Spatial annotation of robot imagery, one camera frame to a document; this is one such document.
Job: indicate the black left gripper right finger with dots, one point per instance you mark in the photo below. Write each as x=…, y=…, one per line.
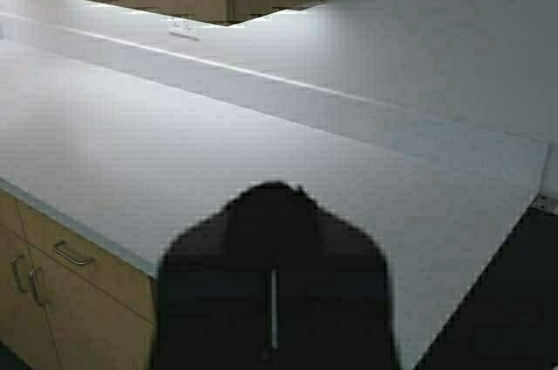
x=335, y=307

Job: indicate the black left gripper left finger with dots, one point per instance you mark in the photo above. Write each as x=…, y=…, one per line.
x=212, y=305

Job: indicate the lower wooden base cabinet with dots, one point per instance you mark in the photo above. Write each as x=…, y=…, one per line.
x=67, y=303

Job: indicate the white wall power outlet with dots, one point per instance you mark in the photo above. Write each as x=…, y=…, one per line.
x=182, y=28

